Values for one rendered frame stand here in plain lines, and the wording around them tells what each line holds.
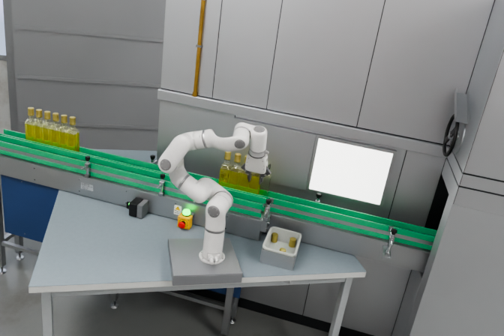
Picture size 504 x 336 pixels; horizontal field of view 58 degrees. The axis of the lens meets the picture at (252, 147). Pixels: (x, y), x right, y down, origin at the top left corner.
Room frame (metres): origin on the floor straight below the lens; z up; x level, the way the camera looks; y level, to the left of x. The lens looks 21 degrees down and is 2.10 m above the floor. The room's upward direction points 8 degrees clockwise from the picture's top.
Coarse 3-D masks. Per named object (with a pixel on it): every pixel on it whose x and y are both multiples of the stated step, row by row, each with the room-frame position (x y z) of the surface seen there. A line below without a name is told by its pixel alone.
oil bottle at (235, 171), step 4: (232, 168) 2.29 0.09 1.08; (236, 168) 2.28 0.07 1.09; (240, 168) 2.30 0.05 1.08; (232, 172) 2.28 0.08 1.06; (236, 172) 2.28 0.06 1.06; (232, 176) 2.28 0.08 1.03; (236, 176) 2.28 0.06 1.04; (232, 180) 2.28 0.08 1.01; (236, 180) 2.28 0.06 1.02; (228, 184) 2.29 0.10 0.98; (232, 184) 2.28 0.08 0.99; (236, 184) 2.28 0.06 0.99; (236, 188) 2.28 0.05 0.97
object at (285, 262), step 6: (264, 252) 1.93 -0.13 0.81; (270, 252) 1.92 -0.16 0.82; (264, 258) 1.92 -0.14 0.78; (270, 258) 1.92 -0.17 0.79; (276, 258) 1.91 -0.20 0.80; (282, 258) 1.91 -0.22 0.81; (288, 258) 1.90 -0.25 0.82; (294, 258) 1.89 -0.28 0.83; (270, 264) 1.92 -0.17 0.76; (276, 264) 1.91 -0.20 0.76; (282, 264) 1.91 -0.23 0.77; (288, 264) 1.90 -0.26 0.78; (294, 264) 1.94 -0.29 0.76
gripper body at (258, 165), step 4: (248, 152) 1.95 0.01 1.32; (248, 156) 1.93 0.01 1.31; (264, 156) 1.93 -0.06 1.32; (248, 160) 1.94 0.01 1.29; (252, 160) 1.93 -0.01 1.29; (256, 160) 1.92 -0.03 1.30; (260, 160) 1.92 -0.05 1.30; (264, 160) 1.92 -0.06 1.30; (248, 164) 1.94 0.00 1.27; (252, 164) 1.94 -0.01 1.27; (256, 164) 1.93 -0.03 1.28; (260, 164) 1.93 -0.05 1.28; (264, 164) 1.92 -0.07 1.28; (248, 168) 1.95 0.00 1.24; (252, 168) 1.94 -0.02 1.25; (256, 168) 1.94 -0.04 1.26; (260, 168) 1.93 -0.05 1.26; (264, 168) 1.93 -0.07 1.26; (260, 172) 1.94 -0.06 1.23; (264, 172) 1.94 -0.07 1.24
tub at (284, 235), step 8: (272, 232) 2.12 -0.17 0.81; (280, 232) 2.12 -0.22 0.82; (288, 232) 2.11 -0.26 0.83; (296, 232) 2.11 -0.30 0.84; (280, 240) 2.12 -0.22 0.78; (288, 240) 2.11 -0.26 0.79; (296, 240) 2.10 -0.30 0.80; (264, 248) 1.93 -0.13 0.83; (272, 248) 2.04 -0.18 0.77; (288, 248) 2.06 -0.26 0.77; (296, 248) 1.96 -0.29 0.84
